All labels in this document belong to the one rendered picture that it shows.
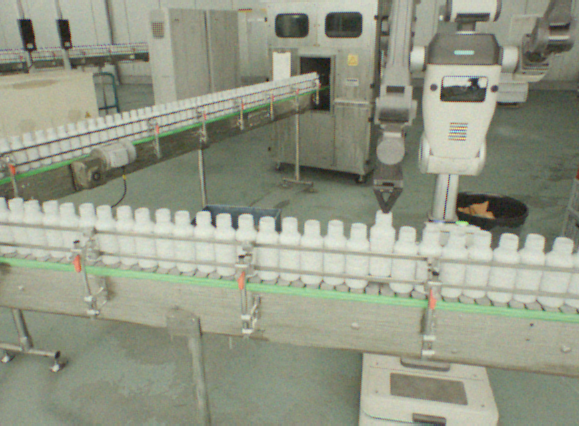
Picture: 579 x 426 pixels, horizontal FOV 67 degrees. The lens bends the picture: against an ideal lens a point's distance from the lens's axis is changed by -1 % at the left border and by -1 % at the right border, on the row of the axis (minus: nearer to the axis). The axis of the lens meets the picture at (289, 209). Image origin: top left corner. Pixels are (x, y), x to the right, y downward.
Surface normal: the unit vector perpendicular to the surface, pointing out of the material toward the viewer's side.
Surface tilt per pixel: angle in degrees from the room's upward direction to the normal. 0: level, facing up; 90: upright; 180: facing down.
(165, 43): 90
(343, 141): 90
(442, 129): 90
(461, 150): 90
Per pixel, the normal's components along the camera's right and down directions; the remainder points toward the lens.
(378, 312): -0.19, 0.38
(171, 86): -0.49, 0.34
